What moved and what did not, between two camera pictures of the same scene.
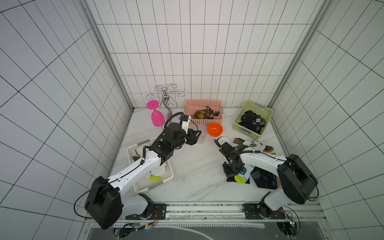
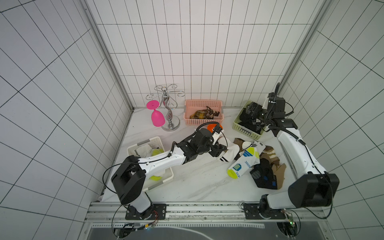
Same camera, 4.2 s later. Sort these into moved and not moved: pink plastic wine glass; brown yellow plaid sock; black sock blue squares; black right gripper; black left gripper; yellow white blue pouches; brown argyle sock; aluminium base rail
Moved: black right gripper; black left gripper; yellow white blue pouches
Not moved: pink plastic wine glass; aluminium base rail; black sock blue squares; brown argyle sock; brown yellow plaid sock
